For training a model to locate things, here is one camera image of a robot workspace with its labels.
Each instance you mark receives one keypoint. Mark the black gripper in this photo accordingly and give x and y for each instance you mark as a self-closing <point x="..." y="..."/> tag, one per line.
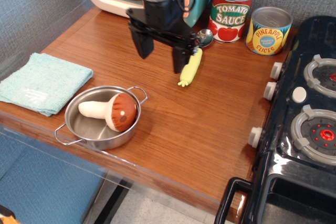
<point x="162" y="20"/>

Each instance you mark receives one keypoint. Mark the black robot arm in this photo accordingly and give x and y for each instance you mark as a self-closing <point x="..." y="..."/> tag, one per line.
<point x="162" y="20"/>

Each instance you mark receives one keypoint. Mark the small steel pot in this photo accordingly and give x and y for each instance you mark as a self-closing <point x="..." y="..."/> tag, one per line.
<point x="95" y="132"/>

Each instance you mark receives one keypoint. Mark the plush brown mushroom toy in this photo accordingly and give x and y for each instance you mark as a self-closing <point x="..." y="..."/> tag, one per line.
<point x="119" y="112"/>

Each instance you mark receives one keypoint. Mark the tomato sauce can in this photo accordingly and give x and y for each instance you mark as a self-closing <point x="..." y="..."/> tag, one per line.
<point x="227" y="19"/>

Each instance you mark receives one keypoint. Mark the pineapple slices can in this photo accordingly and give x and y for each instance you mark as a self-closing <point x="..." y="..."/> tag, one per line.
<point x="268" y="30"/>

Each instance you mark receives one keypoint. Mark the light teal folded cloth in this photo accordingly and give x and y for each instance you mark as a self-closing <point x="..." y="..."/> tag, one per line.
<point x="45" y="84"/>

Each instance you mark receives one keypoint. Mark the black toy stove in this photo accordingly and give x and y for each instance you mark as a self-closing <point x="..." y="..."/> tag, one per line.
<point x="294" y="169"/>

